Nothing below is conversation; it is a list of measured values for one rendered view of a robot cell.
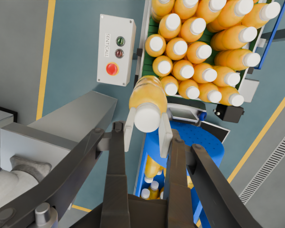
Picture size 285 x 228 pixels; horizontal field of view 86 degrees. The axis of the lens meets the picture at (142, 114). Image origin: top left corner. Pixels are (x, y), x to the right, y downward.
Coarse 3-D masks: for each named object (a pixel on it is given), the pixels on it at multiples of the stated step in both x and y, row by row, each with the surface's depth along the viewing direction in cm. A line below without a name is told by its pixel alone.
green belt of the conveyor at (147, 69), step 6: (150, 18) 62; (150, 24) 62; (156, 24) 62; (150, 30) 63; (156, 30) 63; (204, 30) 62; (222, 30) 62; (204, 36) 63; (210, 36) 63; (204, 42) 64; (162, 54) 71; (216, 54) 65; (144, 60) 67; (150, 60) 67; (210, 60) 66; (144, 66) 68; (150, 66) 68; (144, 72) 69; (150, 72) 69; (174, 96) 73; (210, 102) 73
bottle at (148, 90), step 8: (144, 80) 33; (152, 80) 33; (136, 88) 28; (144, 88) 26; (152, 88) 26; (160, 88) 28; (136, 96) 25; (144, 96) 24; (152, 96) 24; (160, 96) 25; (136, 104) 24; (144, 104) 23; (152, 104) 23; (160, 104) 24; (160, 112) 23
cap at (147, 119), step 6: (144, 108) 21; (150, 108) 21; (138, 114) 21; (144, 114) 21; (150, 114) 21; (156, 114) 21; (138, 120) 22; (144, 120) 22; (150, 120) 22; (156, 120) 22; (138, 126) 22; (144, 126) 22; (150, 126) 22; (156, 126) 22
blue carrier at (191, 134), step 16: (176, 128) 62; (192, 128) 65; (144, 144) 59; (208, 144) 53; (144, 160) 56; (160, 160) 49; (144, 176) 75; (160, 176) 81; (192, 192) 72; (192, 208) 71
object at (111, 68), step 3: (111, 63) 48; (108, 66) 48; (111, 66) 48; (114, 66) 48; (108, 69) 49; (111, 69) 48; (114, 69) 48; (117, 69) 49; (108, 72) 49; (111, 72) 49; (114, 72) 49
